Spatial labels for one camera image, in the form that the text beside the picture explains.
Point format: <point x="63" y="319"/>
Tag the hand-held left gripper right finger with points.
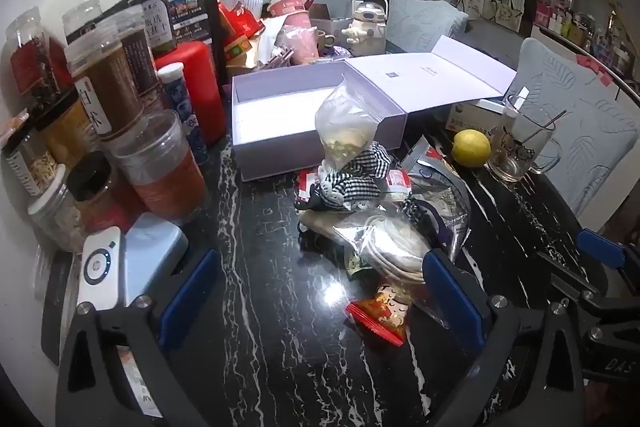
<point x="450" y="297"/>

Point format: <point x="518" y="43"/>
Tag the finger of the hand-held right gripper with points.
<point x="575" y="283"/>
<point x="600" y="248"/>

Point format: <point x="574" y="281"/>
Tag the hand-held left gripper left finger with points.
<point x="187" y="302"/>

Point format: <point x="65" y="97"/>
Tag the red cartoon snack packet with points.
<point x="380" y="314"/>

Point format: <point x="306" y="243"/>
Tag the small gingham scrunchie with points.
<point x="422" y="214"/>

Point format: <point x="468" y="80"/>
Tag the silver foil packet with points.
<point x="440" y="187"/>

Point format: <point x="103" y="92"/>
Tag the red white snack packet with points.
<point x="400" y="181"/>

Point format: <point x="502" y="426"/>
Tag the lace-trimmed gingham scrunchie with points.
<point x="360" y="174"/>

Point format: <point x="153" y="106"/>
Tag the lavender gift box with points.
<point x="280" y="122"/>

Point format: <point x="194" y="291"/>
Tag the clear zip bag white snacks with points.
<point x="345" y="122"/>

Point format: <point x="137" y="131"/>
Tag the light blue case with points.
<point x="155" y="252"/>

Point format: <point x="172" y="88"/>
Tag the white round-button device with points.
<point x="100" y="267"/>

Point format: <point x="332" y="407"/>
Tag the grey quilted chair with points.
<point x="425" y="24"/>
<point x="580" y="132"/>

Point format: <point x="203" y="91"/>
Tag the glass mug with cartoon print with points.
<point x="515" y="157"/>

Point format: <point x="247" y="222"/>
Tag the wide clear plastic tub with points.
<point x="160" y="177"/>

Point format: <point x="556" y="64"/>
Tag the metal spoon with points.
<point x="547" y="124"/>

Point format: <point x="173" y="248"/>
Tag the dark-capped spice bottle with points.
<point x="92" y="187"/>

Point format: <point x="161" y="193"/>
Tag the yellow lemon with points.
<point x="471" y="148"/>

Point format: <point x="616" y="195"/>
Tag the white paper tag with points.
<point x="521" y="96"/>

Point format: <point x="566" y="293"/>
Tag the metal handrail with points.
<point x="615" y="74"/>

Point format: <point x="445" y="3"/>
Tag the small white blue box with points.
<point x="492" y="105"/>

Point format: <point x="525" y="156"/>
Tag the white medicine box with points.
<point x="467" y="117"/>

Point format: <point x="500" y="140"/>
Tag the pink tags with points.
<point x="592" y="67"/>

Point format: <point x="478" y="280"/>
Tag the blue white tablet tube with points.
<point x="182" y="107"/>

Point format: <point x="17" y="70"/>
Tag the red plastic canister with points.
<point x="195" y="82"/>

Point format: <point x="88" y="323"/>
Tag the cluster of clear food jars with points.
<point x="105" y="92"/>

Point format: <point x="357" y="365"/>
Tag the row of small bottles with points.
<point x="575" y="22"/>

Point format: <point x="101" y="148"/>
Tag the orange green snack packet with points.
<point x="239" y="49"/>

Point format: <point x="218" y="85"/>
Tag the purple foil wrapper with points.
<point x="342" y="52"/>

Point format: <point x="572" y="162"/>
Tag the white cartoon water bottle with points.
<point x="367" y="27"/>

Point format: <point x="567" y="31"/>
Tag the red snack bag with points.
<point x="240" y="24"/>

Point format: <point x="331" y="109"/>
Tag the pink cup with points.
<point x="302" y="42"/>

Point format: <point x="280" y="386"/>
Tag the small beige mug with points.
<point x="326" y="39"/>

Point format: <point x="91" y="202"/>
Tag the black printed pouch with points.
<point x="192" y="7"/>

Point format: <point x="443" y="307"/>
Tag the grey cardboard box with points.
<point x="327" y="9"/>

